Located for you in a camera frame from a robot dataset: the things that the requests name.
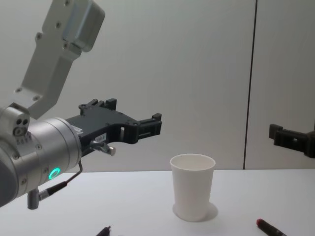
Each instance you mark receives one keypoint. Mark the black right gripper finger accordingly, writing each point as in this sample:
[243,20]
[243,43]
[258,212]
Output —
[290,138]

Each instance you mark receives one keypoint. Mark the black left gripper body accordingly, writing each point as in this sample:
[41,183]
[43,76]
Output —
[98,123]

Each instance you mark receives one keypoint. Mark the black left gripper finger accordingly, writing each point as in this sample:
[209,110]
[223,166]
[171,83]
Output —
[98,103]
[147,126]

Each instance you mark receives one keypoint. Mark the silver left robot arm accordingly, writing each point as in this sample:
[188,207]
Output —
[49,147]

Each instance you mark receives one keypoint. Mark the white paper cup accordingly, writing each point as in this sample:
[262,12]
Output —
[193,184]

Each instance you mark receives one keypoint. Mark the black marker with red end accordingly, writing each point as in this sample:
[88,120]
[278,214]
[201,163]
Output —
[270,227]

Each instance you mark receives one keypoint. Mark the black marker pen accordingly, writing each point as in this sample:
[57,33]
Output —
[104,231]

